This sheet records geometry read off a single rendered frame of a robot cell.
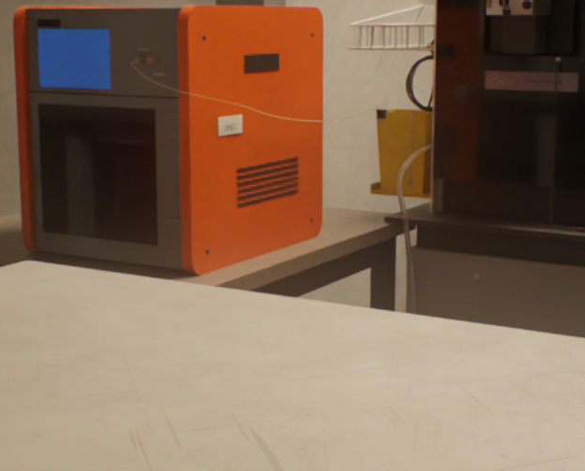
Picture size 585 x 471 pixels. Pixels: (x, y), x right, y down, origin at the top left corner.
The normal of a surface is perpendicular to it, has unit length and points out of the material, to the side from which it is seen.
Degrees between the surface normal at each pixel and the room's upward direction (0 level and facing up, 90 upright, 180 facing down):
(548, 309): 90
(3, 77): 90
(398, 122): 93
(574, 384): 0
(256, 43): 90
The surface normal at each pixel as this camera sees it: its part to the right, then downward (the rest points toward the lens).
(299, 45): 0.86, 0.09
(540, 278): -0.51, 0.16
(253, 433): 0.00, -0.98
